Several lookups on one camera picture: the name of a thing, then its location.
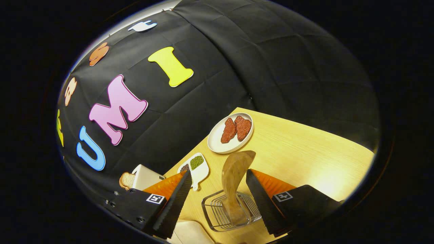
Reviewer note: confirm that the white divided dish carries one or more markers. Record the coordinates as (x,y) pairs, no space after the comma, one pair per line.
(201,176)

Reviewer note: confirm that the clear plastic rice box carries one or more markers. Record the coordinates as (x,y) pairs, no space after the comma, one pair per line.
(183,223)

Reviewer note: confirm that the toast bread slice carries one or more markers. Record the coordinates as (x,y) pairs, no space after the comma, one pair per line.
(127,181)

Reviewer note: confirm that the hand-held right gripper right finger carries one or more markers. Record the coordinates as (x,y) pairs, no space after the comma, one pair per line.
(262,206)

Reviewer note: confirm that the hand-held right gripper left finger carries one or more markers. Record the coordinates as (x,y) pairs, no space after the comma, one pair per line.
(174,206)

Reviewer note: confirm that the wooden spoon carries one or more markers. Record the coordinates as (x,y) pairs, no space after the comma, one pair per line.
(235,169)

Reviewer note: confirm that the green mung beans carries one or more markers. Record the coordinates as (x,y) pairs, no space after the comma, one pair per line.
(196,162)

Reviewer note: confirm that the white toaster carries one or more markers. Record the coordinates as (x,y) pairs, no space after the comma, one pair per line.
(145,178)

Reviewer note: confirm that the round white plate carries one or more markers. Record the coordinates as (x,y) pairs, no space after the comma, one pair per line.
(217,144)

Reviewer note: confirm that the dark brown beans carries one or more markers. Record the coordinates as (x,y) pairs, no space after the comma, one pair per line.
(184,168)

